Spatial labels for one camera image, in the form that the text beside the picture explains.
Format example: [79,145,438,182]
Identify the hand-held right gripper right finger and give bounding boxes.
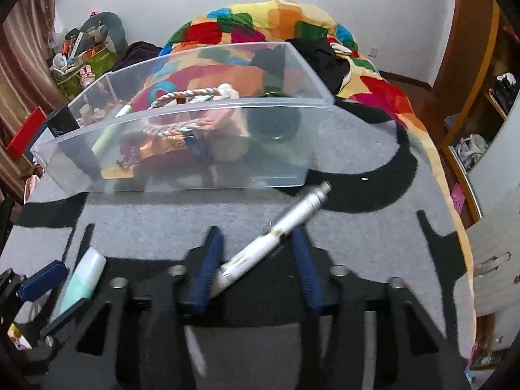
[290,228,469,390]

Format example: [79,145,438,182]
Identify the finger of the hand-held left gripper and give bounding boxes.
[40,280,103,337]
[17,262,69,301]

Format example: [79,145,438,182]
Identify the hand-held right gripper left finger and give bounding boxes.
[45,226,225,390]

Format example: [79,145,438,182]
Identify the mint green tube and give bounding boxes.
[59,247,107,318]

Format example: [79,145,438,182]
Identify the white pen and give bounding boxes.
[211,181,333,296]

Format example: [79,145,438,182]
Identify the clear plastic container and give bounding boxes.
[30,41,336,196]

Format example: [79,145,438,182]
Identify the tall black box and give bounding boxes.
[45,104,102,182]

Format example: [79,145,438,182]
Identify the pink braided cord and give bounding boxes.
[142,85,240,137]

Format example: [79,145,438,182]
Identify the red box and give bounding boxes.
[6,106,46,160]

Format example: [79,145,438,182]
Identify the black roll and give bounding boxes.
[246,89,302,144]

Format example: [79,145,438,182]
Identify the light green highlighter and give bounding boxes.
[91,104,133,156]

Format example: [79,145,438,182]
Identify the pink slipper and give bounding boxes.
[450,183,466,214]

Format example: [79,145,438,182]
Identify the grey board with clip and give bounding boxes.
[465,183,520,318]

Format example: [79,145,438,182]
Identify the striped curtain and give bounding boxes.
[0,0,58,196]

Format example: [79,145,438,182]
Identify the black clothes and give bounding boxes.
[290,37,352,95]

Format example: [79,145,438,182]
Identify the white sliding door panel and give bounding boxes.
[463,106,520,222]

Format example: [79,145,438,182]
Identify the green box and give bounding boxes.
[55,46,119,98]

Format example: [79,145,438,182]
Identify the dark purple clothes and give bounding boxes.
[114,41,163,72]

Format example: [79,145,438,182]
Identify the wooden shelf unit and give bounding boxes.
[443,8,520,220]

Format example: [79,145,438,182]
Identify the colourful patchwork blanket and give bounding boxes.
[160,0,478,334]

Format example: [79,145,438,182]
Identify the green plush toy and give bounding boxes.
[79,11,128,55]

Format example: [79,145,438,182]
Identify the wooden door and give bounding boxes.
[431,0,501,147]

